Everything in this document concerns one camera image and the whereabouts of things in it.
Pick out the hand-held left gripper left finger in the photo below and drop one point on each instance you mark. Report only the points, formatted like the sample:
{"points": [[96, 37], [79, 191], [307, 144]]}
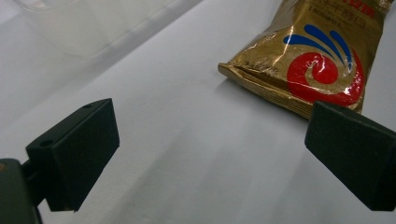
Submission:
{"points": [[77, 155]]}

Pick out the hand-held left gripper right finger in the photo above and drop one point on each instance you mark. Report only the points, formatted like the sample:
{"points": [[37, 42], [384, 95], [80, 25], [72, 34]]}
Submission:
{"points": [[351, 152]]}

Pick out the gold foil packet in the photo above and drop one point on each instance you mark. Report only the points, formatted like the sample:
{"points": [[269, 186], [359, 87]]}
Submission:
{"points": [[311, 56]]}

